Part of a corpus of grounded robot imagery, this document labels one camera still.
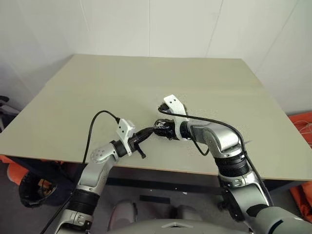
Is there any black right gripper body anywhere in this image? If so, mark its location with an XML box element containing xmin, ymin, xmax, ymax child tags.
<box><xmin>167</xmin><ymin>120</ymin><xmax>177</xmax><ymax>142</ymax></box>

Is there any orange fabric bag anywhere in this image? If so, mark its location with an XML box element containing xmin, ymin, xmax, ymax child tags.
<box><xmin>289</xmin><ymin>180</ymin><xmax>312</xmax><ymax>221</ymax></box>
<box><xmin>0</xmin><ymin>154</ymin><xmax>27</xmax><ymax>188</ymax></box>
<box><xmin>288</xmin><ymin>114</ymin><xmax>312</xmax><ymax>150</ymax></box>

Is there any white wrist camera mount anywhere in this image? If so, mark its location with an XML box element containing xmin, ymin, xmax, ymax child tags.
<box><xmin>163</xmin><ymin>94</ymin><xmax>190</xmax><ymax>141</ymax></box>
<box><xmin>116</xmin><ymin>118</ymin><xmax>136</xmax><ymax>156</ymax></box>

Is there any black table frame beam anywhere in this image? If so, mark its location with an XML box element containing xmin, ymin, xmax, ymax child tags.
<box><xmin>106</xmin><ymin>177</ymin><xmax>226</xmax><ymax>196</ymax></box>

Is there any grey metal stand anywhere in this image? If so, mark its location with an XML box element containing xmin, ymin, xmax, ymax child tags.
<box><xmin>0</xmin><ymin>96</ymin><xmax>20</xmax><ymax>133</ymax></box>

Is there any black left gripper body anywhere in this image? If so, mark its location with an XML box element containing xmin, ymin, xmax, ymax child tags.
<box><xmin>128</xmin><ymin>136</ymin><xmax>147</xmax><ymax>160</ymax></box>

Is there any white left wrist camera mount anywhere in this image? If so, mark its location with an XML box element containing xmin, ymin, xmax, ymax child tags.
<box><xmin>116</xmin><ymin>118</ymin><xmax>136</xmax><ymax>156</ymax></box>

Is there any small black object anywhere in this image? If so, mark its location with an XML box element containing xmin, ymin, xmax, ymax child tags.
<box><xmin>153</xmin><ymin>119</ymin><xmax>169</xmax><ymax>135</ymax></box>

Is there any black round bin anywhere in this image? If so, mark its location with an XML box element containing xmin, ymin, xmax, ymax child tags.
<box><xmin>19</xmin><ymin>174</ymin><xmax>59</xmax><ymax>208</ymax></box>

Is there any grey robot torso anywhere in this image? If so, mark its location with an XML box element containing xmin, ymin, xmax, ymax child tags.
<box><xmin>131</xmin><ymin>217</ymin><xmax>269</xmax><ymax>234</ymax></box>

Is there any dark blue fabric bundle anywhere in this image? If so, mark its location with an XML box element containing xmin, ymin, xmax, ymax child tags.
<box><xmin>36</xmin><ymin>159</ymin><xmax>85</xmax><ymax>207</ymax></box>

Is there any dark rounded grey shape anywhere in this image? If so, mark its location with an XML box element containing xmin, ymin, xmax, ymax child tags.
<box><xmin>108</xmin><ymin>199</ymin><xmax>137</xmax><ymax>232</ymax></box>

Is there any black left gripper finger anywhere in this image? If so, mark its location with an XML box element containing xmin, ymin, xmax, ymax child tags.
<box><xmin>136</xmin><ymin>129</ymin><xmax>155</xmax><ymax>143</ymax></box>
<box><xmin>135</xmin><ymin>126</ymin><xmax>155</xmax><ymax>138</ymax></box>

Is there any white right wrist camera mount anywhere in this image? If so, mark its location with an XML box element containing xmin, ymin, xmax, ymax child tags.
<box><xmin>163</xmin><ymin>94</ymin><xmax>190</xmax><ymax>141</ymax></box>

